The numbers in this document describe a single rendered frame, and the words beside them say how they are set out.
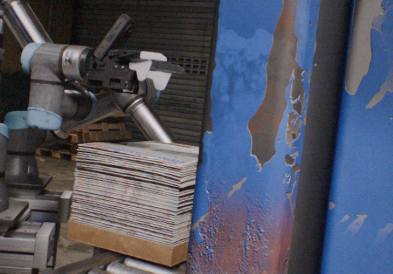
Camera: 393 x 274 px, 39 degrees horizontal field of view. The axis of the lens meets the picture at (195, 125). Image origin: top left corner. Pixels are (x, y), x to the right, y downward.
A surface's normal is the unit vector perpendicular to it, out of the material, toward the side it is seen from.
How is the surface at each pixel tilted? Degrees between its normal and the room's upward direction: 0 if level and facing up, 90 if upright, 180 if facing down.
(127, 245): 93
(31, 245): 90
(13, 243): 90
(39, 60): 90
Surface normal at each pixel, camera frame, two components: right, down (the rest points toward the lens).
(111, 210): -0.47, 0.00
